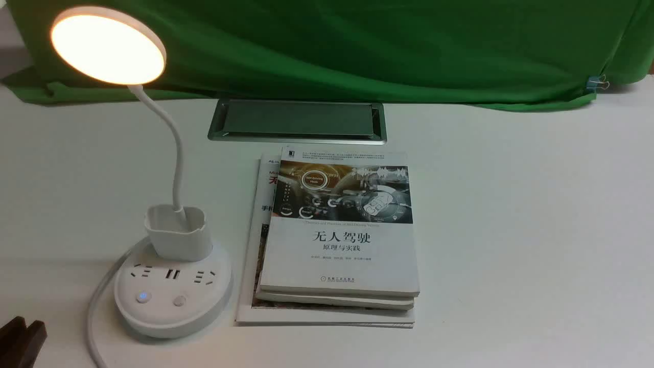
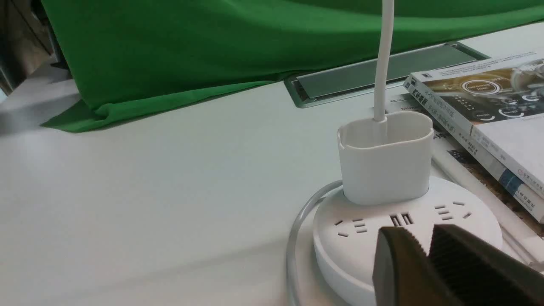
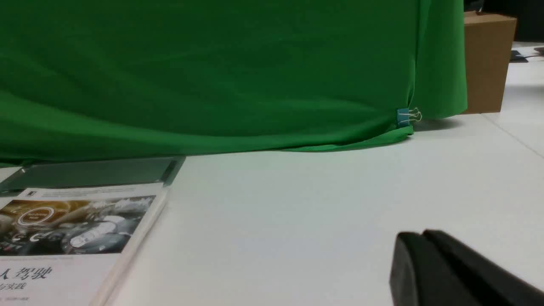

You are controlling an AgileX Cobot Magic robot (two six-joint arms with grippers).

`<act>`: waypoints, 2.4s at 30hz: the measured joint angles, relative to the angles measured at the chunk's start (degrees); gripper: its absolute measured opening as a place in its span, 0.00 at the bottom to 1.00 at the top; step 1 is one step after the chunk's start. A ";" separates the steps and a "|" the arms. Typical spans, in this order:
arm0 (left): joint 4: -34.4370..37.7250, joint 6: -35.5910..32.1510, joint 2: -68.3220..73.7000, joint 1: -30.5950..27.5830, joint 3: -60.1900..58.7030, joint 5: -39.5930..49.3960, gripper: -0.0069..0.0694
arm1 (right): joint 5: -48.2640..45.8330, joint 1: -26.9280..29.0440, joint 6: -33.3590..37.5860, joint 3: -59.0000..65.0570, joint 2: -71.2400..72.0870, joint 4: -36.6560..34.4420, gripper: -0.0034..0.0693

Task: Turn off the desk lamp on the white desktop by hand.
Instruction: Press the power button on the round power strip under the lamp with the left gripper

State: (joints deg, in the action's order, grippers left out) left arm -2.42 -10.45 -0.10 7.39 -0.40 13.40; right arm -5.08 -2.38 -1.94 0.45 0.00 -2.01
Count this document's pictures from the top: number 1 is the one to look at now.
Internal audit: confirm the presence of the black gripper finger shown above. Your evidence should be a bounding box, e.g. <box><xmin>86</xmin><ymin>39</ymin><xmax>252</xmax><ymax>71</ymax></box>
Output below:
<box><xmin>1</xmin><ymin>321</ymin><xmax>48</xmax><ymax>367</ymax></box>

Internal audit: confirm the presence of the white desk lamp with socket base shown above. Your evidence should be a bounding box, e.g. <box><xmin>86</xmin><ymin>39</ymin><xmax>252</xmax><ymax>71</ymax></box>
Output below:
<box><xmin>51</xmin><ymin>6</ymin><xmax>233</xmax><ymax>339</ymax></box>

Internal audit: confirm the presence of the top white self-driving book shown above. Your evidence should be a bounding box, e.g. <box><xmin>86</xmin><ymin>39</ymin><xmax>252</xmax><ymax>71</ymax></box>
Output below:
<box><xmin>259</xmin><ymin>146</ymin><xmax>420</xmax><ymax>298</ymax></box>

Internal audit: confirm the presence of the white lamp power cable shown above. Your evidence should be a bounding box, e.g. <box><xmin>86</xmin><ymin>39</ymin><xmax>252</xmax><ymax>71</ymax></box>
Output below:
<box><xmin>86</xmin><ymin>238</ymin><xmax>150</xmax><ymax>368</ymax></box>

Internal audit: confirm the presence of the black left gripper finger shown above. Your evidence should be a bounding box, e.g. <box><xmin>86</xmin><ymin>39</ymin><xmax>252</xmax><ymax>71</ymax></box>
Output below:
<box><xmin>1</xmin><ymin>316</ymin><xmax>27</xmax><ymax>357</ymax></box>

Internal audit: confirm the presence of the green backdrop cloth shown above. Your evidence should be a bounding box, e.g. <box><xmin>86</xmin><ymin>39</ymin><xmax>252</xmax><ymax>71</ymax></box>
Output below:
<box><xmin>2</xmin><ymin>1</ymin><xmax>653</xmax><ymax>111</ymax></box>

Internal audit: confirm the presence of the bottom large white book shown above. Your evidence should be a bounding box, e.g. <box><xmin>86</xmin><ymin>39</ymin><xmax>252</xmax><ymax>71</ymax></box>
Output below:
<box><xmin>236</xmin><ymin>154</ymin><xmax>415</xmax><ymax>329</ymax></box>

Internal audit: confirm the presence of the middle white book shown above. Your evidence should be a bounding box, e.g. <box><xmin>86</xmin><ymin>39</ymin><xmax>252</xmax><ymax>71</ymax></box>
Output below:
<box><xmin>255</xmin><ymin>291</ymin><xmax>415</xmax><ymax>311</ymax></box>

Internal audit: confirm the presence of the blue binder clip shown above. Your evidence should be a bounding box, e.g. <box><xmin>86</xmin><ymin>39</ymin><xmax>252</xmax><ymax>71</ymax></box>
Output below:
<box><xmin>586</xmin><ymin>74</ymin><xmax>611</xmax><ymax>93</ymax></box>

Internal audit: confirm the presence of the silver desk cable grommet box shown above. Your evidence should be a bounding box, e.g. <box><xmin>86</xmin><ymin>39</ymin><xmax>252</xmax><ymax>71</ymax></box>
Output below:
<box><xmin>207</xmin><ymin>99</ymin><xmax>388</xmax><ymax>145</ymax></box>

